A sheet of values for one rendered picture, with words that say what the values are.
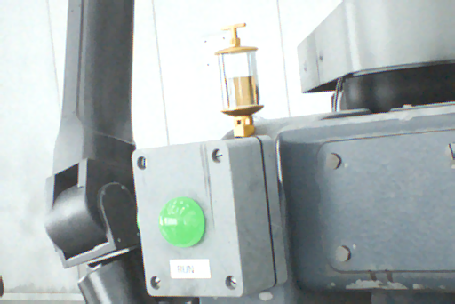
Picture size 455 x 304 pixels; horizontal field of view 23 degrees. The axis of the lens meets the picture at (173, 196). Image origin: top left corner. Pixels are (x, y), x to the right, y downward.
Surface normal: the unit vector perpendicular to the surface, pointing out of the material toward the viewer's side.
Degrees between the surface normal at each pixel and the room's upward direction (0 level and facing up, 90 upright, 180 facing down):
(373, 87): 90
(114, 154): 76
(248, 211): 90
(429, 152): 90
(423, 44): 90
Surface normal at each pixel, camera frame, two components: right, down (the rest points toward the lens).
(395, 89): -0.39, 0.09
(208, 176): -0.65, 0.11
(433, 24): 0.29, 0.02
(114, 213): 0.62, -0.25
